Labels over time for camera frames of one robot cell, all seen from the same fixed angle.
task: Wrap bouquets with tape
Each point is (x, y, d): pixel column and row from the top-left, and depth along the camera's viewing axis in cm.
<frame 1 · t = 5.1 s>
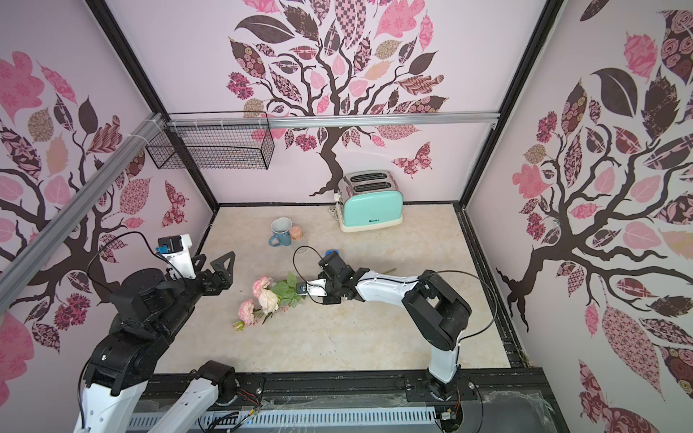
left hand: (220, 261, 62), fingers open
right hand: (316, 283, 89), fingers closed
pink flower bouquet: (268, 298, 79), point 14 cm above the table
mint green toaster: (369, 200, 105), point 15 cm above the table
glass jar with cork: (296, 233, 99), point 11 cm above the table

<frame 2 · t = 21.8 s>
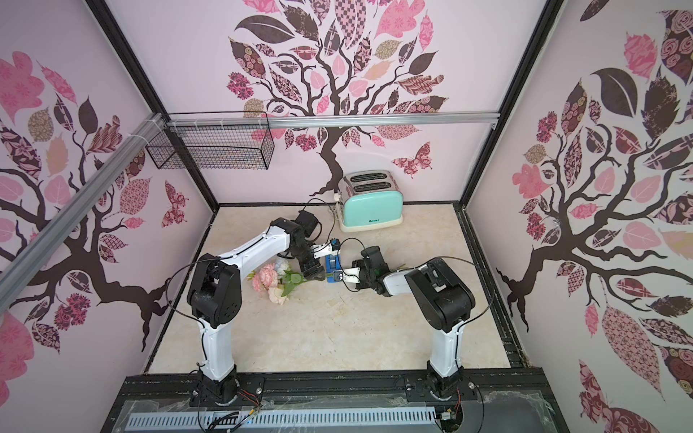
left hand: (315, 270, 91), fingers open
right hand: (352, 262, 99), fingers closed
pink flower bouquet: (275, 278, 85), point 13 cm above the table
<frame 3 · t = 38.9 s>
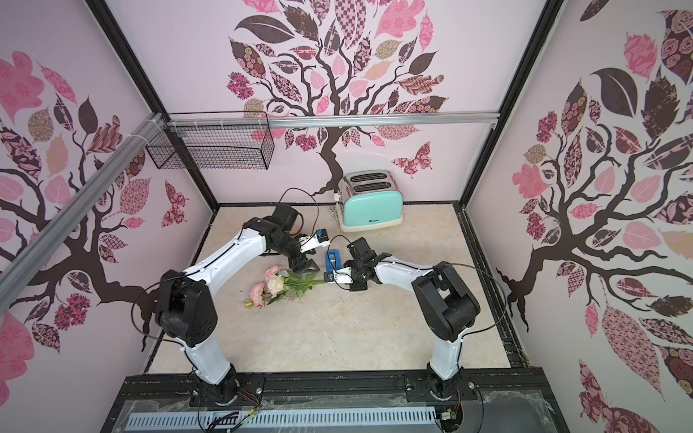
left hand: (311, 262, 86), fingers open
right hand: (345, 271, 94), fingers closed
pink flower bouquet: (280, 284, 87), point 10 cm above the table
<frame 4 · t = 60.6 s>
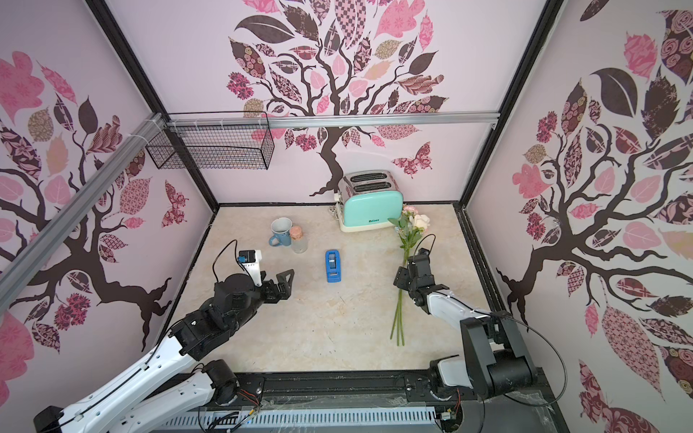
left hand: (279, 278, 74), fingers open
right hand: (406, 272, 93), fingers open
pink flower bouquet: (411, 223, 106), point 8 cm above the table
